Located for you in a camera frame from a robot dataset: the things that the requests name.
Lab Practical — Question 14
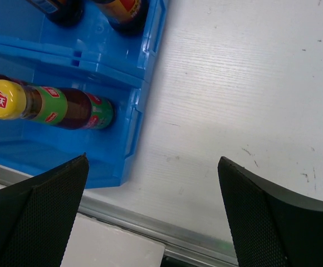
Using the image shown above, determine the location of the red-lid sauce jar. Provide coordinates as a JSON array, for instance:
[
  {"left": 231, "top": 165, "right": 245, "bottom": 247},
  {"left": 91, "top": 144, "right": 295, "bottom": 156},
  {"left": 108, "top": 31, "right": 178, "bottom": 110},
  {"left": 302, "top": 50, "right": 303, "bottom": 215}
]
[
  {"left": 27, "top": 0, "right": 84, "bottom": 27},
  {"left": 92, "top": 0, "right": 149, "bottom": 36}
]

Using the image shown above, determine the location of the blue bin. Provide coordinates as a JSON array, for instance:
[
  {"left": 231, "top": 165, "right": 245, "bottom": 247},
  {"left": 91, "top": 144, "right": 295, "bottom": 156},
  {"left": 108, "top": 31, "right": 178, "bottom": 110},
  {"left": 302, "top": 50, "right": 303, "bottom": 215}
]
[
  {"left": 0, "top": 1, "right": 169, "bottom": 83},
  {"left": 0, "top": 55, "right": 150, "bottom": 189}
]

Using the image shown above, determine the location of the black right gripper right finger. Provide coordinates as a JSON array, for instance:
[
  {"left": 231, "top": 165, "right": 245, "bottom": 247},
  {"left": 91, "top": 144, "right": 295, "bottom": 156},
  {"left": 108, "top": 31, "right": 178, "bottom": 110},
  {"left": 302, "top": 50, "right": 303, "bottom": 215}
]
[{"left": 218, "top": 157, "right": 323, "bottom": 266}]

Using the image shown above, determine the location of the aluminium table edge rail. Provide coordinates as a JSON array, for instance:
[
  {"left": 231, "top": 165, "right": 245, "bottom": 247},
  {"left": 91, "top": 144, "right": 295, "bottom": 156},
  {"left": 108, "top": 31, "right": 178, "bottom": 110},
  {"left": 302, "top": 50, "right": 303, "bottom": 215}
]
[{"left": 0, "top": 160, "right": 239, "bottom": 267}]

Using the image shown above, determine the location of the blue bin near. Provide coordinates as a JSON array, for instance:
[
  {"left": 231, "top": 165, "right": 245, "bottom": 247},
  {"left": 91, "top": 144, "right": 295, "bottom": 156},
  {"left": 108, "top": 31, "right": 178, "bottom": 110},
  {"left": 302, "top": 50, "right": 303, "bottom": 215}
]
[{"left": 0, "top": 55, "right": 150, "bottom": 189}]

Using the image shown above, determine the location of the blue bin middle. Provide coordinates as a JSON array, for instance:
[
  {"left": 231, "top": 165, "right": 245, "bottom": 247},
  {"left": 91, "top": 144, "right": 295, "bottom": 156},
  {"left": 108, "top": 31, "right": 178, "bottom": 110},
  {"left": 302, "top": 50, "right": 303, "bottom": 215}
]
[{"left": 0, "top": 1, "right": 169, "bottom": 83}]

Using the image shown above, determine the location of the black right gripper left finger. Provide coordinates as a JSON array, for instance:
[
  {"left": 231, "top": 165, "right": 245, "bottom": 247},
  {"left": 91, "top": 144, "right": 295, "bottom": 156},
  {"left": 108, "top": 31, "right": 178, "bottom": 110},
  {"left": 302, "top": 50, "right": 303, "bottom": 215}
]
[{"left": 0, "top": 155, "right": 89, "bottom": 266}]

